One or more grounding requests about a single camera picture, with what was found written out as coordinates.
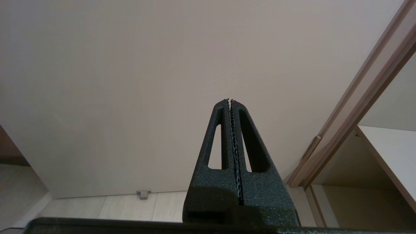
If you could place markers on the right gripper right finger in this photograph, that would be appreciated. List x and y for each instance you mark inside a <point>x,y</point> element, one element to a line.
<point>266,201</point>

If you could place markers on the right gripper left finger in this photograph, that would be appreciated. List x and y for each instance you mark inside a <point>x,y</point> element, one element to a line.
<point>208,195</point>

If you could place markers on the white door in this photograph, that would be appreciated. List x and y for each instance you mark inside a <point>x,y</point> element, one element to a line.
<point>130,81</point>

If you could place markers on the white shelf board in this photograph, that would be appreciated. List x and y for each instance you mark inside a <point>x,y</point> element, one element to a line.
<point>393,152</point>

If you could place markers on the brown closet frame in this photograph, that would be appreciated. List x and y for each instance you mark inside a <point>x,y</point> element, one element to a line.
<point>357,97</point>

